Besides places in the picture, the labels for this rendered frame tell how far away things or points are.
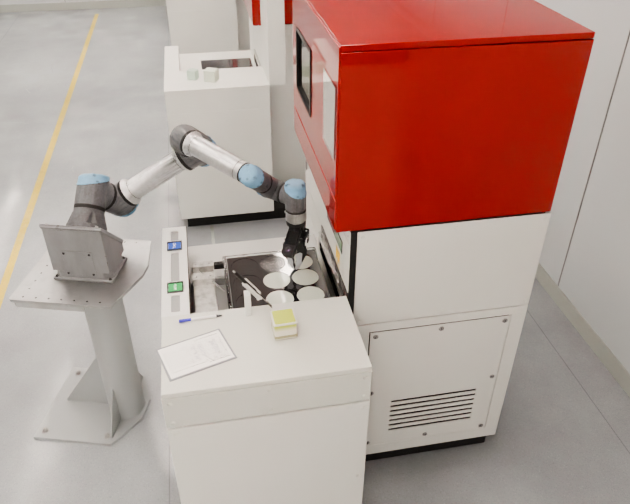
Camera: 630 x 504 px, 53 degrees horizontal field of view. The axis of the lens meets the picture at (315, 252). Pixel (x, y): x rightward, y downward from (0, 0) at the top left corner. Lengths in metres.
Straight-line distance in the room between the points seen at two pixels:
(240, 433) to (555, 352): 2.03
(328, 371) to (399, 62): 0.90
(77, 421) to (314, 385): 1.55
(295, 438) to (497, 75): 1.26
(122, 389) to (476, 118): 1.92
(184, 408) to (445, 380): 1.12
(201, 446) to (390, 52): 1.29
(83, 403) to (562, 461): 2.20
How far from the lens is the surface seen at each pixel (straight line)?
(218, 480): 2.21
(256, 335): 2.03
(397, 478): 2.89
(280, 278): 2.36
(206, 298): 2.33
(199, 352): 1.99
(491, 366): 2.66
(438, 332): 2.42
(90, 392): 3.22
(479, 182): 2.09
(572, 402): 3.37
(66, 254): 2.58
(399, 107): 1.88
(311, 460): 2.20
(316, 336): 2.02
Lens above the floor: 2.33
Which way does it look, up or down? 35 degrees down
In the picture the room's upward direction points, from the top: straight up
